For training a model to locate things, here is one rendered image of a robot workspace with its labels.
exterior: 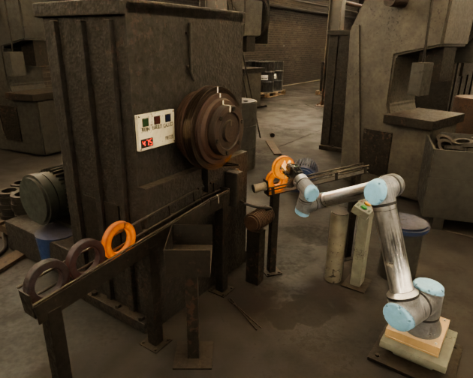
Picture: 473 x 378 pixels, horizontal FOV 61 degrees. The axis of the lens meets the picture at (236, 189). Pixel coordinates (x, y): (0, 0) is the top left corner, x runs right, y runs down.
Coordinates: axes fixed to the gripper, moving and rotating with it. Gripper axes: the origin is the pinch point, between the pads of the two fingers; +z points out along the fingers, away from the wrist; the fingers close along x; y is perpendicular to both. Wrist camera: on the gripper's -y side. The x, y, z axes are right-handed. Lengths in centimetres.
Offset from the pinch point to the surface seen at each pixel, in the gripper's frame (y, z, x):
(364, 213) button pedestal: -16, -40, -40
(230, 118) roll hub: 35, 0, 40
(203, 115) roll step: 40, -4, 57
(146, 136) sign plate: 33, -8, 88
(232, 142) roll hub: 21.8, -3.4, 39.1
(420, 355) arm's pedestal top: -41, -121, -24
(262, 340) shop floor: -66, -75, 38
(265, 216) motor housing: -32.0, -10.2, 12.4
